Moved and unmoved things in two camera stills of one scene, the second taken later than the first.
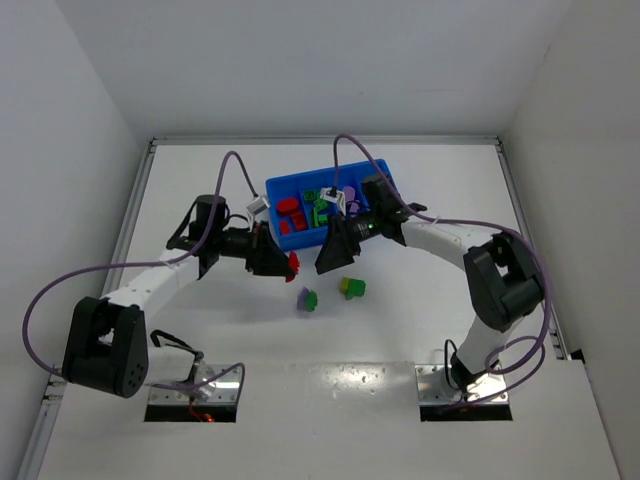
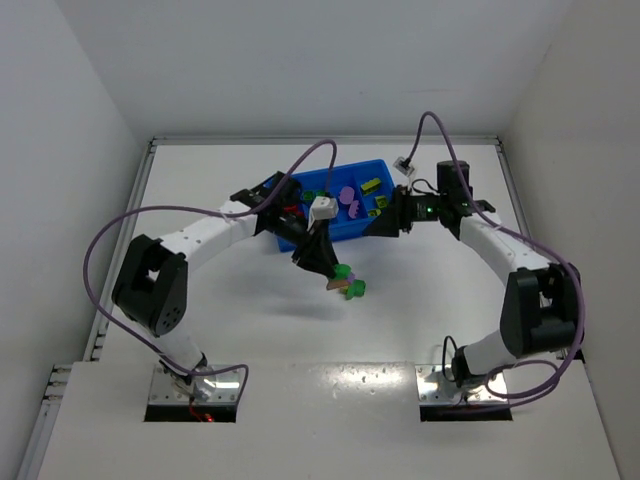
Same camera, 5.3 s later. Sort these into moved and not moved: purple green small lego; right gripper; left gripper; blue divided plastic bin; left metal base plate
Moved: right gripper; purple green small lego; left gripper
Not moved: left metal base plate; blue divided plastic bin
